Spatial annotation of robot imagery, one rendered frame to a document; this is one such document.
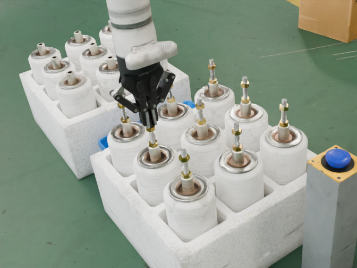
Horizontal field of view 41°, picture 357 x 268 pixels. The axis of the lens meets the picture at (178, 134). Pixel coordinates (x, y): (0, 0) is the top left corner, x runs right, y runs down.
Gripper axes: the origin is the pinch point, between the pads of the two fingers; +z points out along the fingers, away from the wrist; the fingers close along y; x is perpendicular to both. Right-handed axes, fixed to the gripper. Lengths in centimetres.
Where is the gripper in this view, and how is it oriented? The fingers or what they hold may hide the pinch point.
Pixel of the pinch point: (149, 116)
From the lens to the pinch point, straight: 91.3
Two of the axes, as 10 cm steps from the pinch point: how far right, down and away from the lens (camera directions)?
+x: 5.0, 4.5, -7.4
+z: 1.1, 8.1, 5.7
